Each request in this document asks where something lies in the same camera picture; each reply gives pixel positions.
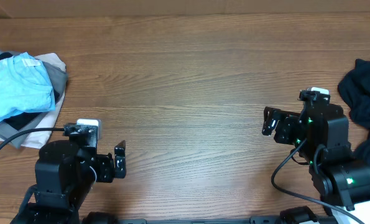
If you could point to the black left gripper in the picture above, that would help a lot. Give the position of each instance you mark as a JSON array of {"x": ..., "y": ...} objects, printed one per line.
[{"x": 108, "y": 169}]

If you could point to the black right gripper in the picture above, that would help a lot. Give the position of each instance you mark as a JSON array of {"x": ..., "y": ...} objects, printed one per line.
[{"x": 282, "y": 125}]

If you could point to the light blue t-shirt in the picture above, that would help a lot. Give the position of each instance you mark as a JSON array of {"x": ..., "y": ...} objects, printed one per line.
[{"x": 25, "y": 86}]

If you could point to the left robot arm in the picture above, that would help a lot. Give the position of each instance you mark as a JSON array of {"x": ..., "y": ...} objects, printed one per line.
[{"x": 65, "y": 172}]

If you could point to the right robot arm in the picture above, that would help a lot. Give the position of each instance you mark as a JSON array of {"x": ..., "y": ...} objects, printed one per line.
[{"x": 341, "y": 179}]

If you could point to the crumpled black garment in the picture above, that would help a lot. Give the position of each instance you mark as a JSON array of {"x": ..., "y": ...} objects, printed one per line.
[{"x": 354, "y": 89}]

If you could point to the folded black garment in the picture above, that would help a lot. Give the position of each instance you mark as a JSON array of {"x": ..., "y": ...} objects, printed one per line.
[{"x": 58, "y": 79}]

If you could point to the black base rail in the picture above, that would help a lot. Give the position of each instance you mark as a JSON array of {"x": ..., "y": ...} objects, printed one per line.
[{"x": 270, "y": 219}]

